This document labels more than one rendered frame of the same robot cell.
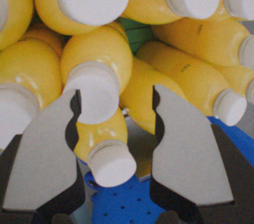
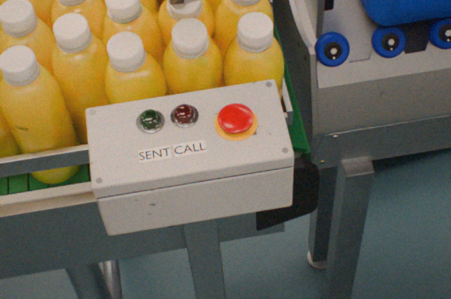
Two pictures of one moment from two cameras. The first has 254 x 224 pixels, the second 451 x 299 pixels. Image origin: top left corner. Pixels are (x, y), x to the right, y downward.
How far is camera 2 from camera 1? 87 cm
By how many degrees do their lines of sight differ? 29
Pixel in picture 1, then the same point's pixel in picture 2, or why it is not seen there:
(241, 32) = not seen: outside the picture
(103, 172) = not seen: outside the picture
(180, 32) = not seen: outside the picture
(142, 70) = not seen: outside the picture
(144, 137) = not seen: outside the picture
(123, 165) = not seen: outside the picture
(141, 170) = not seen: outside the picture
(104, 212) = (385, 1)
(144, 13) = not seen: outside the picture
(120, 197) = not seen: outside the picture
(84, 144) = (235, 11)
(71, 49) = (166, 29)
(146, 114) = not seen: outside the picture
